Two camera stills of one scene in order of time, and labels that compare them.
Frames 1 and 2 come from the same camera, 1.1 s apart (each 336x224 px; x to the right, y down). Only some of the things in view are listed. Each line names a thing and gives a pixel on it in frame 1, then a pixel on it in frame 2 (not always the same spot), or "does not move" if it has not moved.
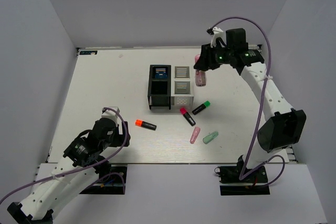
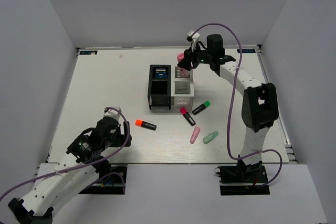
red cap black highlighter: (184, 112) does not move
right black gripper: (206, 58) to (189, 56)
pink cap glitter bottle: (200, 75) to (184, 73)
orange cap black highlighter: (140, 123) does not move
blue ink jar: (161, 75) does not move
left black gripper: (121, 139) does not move
